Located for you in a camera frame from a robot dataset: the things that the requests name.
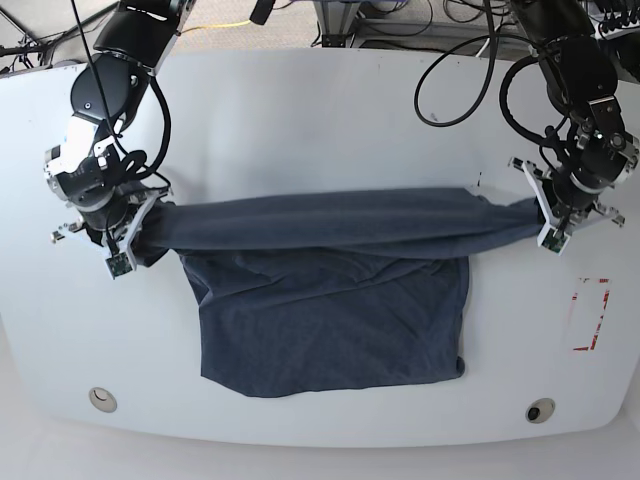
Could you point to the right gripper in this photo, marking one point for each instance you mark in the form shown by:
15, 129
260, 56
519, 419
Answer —
111, 224

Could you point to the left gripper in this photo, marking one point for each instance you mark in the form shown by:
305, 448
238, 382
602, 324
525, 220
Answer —
564, 208

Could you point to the dark blue T-shirt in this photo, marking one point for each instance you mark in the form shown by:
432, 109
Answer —
332, 291

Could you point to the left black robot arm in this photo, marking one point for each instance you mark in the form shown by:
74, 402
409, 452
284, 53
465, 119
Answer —
597, 153

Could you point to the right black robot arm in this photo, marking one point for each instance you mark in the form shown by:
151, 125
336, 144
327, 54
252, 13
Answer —
91, 171

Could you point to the red tape rectangle marking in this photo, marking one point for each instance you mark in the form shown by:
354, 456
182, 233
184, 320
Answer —
586, 313

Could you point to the white power strip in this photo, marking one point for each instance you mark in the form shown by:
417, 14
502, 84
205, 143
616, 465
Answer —
612, 27

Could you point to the black tripod legs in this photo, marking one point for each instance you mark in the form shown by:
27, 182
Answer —
30, 23

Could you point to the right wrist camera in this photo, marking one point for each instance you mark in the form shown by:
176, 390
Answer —
119, 265

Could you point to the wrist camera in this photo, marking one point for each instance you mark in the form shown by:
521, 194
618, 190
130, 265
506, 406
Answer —
553, 240
119, 265

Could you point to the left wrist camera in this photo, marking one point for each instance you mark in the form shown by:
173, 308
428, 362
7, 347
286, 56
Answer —
553, 240

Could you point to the left table cable grommet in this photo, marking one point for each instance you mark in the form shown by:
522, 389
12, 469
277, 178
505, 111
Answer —
102, 400

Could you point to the table cable grommet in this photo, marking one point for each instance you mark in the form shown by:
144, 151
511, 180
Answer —
102, 400
540, 410

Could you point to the right table cable grommet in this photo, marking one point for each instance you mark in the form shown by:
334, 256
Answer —
540, 410

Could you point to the aluminium frame stand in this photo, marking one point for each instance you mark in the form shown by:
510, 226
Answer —
337, 22

